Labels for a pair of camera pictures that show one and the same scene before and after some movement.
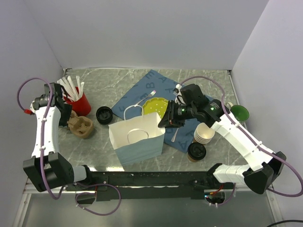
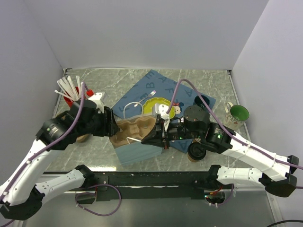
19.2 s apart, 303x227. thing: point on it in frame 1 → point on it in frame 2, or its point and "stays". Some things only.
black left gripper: [63, 121] → [106, 126]
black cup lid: [196, 151] stays
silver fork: [151, 94] stays
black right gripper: [169, 119] → [155, 136]
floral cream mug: [241, 112] stays
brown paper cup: [193, 160] stays
